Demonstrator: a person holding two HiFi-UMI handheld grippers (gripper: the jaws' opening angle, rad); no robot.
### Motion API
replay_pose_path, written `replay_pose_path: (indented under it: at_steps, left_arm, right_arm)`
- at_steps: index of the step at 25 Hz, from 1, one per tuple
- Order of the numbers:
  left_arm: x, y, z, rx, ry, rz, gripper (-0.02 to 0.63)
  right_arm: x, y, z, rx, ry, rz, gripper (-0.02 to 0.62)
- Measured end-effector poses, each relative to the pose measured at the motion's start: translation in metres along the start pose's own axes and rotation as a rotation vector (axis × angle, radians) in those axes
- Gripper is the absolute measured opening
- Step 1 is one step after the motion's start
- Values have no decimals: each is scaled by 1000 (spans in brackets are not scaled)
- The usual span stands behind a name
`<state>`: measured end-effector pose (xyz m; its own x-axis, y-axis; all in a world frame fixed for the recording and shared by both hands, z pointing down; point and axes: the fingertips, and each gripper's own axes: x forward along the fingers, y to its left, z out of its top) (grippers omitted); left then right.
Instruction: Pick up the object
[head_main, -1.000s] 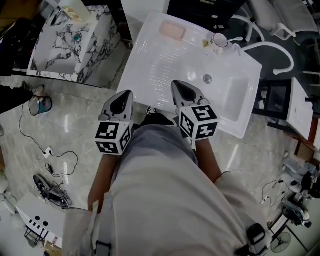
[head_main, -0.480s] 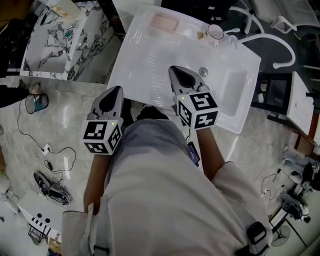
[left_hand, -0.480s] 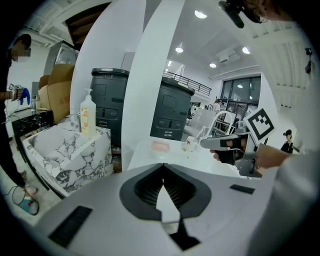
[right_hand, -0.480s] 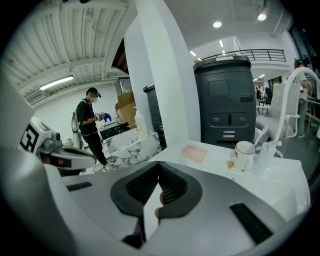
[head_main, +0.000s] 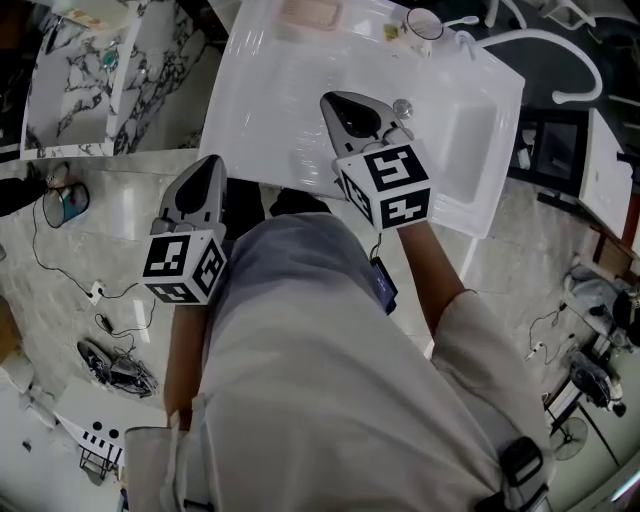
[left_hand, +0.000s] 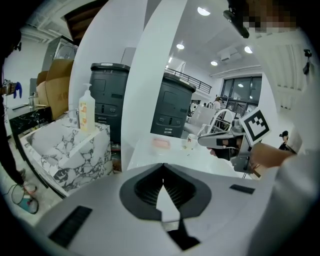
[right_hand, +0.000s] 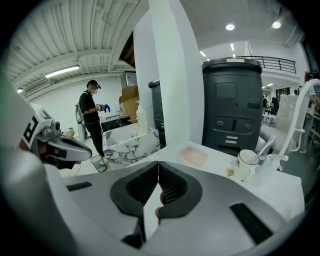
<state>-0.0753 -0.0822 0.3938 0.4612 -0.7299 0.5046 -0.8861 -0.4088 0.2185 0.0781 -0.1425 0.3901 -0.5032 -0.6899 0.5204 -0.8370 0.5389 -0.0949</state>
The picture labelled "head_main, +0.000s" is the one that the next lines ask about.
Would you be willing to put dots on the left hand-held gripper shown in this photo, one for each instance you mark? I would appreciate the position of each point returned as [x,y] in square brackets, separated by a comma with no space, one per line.
[175,260]

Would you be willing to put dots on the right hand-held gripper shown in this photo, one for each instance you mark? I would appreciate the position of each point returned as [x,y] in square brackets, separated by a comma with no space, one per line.
[395,180]

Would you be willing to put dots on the person's left forearm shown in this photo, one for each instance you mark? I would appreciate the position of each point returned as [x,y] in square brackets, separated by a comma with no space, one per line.
[185,360]

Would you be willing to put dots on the person's right forearm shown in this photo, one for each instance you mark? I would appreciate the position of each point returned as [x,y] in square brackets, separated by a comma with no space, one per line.
[430,270]

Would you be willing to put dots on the metal basin drain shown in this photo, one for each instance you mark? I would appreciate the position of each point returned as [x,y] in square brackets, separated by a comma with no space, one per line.
[404,108]

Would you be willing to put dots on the person's black trousers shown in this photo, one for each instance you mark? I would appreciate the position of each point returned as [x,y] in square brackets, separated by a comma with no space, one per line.
[245,205]

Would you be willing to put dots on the white washbasin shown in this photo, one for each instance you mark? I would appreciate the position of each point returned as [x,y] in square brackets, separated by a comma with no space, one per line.
[280,100]

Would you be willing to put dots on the patterned glass cup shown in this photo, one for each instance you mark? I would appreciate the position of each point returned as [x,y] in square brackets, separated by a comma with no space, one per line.
[417,45]

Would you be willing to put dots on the white faucet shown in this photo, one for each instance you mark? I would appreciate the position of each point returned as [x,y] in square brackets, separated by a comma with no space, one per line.
[464,42]

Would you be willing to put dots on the white power socket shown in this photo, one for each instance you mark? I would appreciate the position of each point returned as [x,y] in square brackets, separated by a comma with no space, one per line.
[96,292]

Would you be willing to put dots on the white toothbrush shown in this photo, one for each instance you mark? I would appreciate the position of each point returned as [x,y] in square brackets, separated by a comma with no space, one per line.
[462,21]

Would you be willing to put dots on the marble pattern cabinet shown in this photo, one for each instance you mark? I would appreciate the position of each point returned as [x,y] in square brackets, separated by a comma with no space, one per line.
[75,100]

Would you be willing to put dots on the black device with blue screen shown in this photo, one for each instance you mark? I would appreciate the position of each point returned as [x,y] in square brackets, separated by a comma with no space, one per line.
[384,282]

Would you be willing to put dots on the metal basin stand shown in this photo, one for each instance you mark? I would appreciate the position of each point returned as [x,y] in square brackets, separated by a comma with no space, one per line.
[467,260]

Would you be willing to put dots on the white curved pipe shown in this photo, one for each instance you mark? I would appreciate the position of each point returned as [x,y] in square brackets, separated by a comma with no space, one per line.
[530,33]

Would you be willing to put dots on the person's light grey shirt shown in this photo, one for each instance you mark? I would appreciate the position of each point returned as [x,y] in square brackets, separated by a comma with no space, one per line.
[325,375]

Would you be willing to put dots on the white office chair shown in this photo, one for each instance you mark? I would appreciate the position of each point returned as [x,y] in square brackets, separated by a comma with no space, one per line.
[550,10]

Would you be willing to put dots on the white box with black dots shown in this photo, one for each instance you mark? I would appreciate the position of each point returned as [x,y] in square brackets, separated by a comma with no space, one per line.
[110,415]

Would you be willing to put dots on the black desk with white top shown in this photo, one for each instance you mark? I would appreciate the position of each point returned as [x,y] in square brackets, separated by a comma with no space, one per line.
[602,170]

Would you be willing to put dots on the brown wooden cabinet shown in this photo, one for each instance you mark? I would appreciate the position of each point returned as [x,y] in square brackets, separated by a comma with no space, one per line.
[612,252]

